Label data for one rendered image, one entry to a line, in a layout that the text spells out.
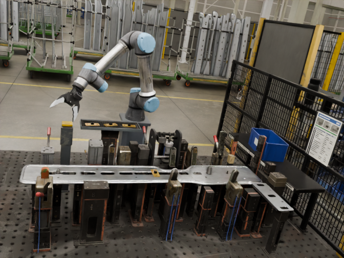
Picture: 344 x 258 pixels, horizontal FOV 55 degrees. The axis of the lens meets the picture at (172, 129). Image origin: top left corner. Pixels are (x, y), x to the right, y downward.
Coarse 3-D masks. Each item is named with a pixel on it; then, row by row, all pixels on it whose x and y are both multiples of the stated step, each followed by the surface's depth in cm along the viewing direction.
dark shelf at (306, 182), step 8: (232, 136) 267; (240, 136) 269; (248, 136) 272; (240, 144) 255; (248, 144) 253; (248, 152) 244; (264, 160) 228; (280, 168) 219; (288, 168) 221; (296, 168) 224; (288, 176) 210; (296, 176) 212; (304, 176) 214; (288, 184) 201; (296, 184) 200; (304, 184) 202; (312, 184) 204; (296, 192) 195; (304, 192) 197; (312, 192) 199; (320, 192) 201
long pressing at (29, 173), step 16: (32, 176) 167; (64, 176) 172; (80, 176) 175; (96, 176) 177; (112, 176) 180; (128, 176) 183; (144, 176) 186; (160, 176) 189; (192, 176) 195; (208, 176) 199; (224, 176) 202; (240, 176) 206; (256, 176) 210
